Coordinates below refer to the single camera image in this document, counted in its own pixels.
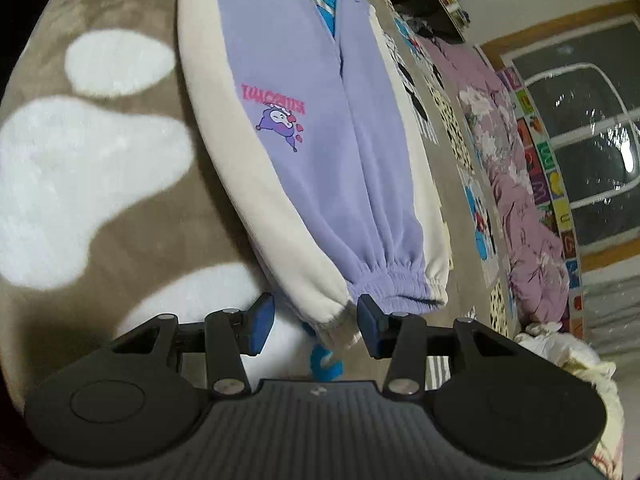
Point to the brown blanket with white patches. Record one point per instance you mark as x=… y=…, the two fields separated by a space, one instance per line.
x=100 y=170

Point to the pink floral quilt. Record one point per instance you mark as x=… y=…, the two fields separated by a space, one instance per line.
x=520 y=220

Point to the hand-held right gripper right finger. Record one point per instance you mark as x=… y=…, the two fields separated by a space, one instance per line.
x=371 y=327

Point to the colourful alphabet foam mat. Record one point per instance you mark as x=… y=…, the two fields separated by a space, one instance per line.
x=555 y=185

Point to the cream white cloth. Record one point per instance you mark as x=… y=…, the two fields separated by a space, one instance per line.
x=595 y=375

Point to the purple and cream pants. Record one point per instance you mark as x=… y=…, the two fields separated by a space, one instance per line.
x=320 y=160

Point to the cartoon printed bed sheet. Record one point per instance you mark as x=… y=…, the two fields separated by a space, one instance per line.
x=450 y=160

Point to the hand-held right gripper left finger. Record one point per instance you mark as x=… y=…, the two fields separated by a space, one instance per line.
x=261 y=325

